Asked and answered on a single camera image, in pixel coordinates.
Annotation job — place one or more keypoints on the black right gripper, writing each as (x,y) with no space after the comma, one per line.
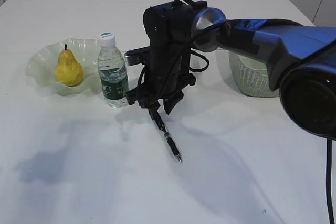
(169,91)

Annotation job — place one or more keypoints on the black pen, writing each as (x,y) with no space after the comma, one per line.
(167,136)

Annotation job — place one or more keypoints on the clear water bottle green label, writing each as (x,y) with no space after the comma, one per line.
(112,71)

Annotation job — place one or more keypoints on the yellow pear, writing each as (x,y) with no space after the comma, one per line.
(68,70)

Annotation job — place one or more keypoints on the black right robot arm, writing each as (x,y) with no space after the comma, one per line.
(300,60)

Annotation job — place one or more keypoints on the green woven plastic basket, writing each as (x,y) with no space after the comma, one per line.
(250,76)

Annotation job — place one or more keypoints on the green wavy glass plate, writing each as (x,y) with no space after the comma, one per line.
(41,67)

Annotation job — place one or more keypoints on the blue silver right wrist camera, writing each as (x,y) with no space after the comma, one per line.
(137,56)

